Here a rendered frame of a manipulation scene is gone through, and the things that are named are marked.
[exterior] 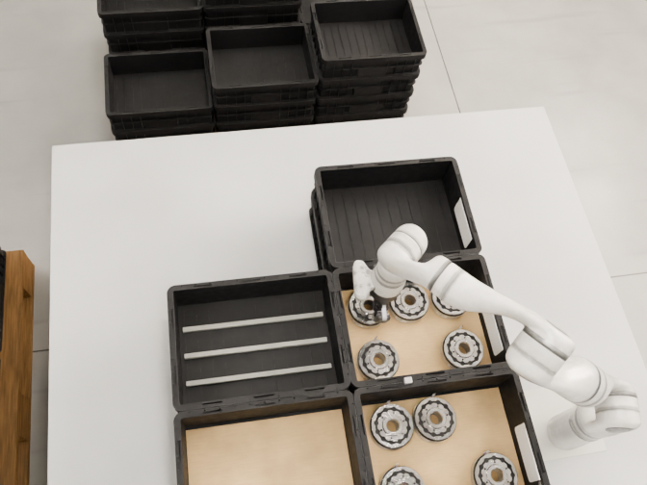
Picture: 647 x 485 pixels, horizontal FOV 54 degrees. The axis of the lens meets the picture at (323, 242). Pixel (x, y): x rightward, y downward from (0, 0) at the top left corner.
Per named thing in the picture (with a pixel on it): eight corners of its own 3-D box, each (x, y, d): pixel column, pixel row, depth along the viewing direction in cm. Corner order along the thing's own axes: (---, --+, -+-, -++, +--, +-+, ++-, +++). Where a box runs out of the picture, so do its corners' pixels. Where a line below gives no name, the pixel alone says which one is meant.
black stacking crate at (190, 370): (325, 288, 169) (330, 270, 159) (344, 399, 156) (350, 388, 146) (172, 304, 163) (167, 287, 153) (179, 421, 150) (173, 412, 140)
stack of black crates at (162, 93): (210, 86, 278) (206, 47, 257) (217, 142, 265) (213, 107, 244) (115, 91, 271) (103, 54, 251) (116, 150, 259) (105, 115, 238)
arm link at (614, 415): (651, 428, 137) (612, 442, 153) (644, 385, 142) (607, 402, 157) (609, 425, 137) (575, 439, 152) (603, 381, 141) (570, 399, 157)
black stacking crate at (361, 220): (443, 179, 188) (454, 157, 178) (469, 270, 175) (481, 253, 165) (310, 190, 182) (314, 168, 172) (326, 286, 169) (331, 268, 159)
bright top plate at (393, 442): (408, 401, 153) (409, 401, 152) (416, 445, 149) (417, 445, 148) (367, 406, 152) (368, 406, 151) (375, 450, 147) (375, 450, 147)
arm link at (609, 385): (597, 353, 129) (604, 400, 124) (640, 384, 147) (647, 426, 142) (553, 359, 134) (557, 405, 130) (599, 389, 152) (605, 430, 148)
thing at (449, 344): (478, 329, 163) (479, 328, 162) (485, 368, 159) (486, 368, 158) (440, 330, 162) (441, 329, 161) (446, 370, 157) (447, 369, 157)
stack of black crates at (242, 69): (301, 79, 284) (306, 22, 254) (312, 135, 271) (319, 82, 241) (210, 86, 278) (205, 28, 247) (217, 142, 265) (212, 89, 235)
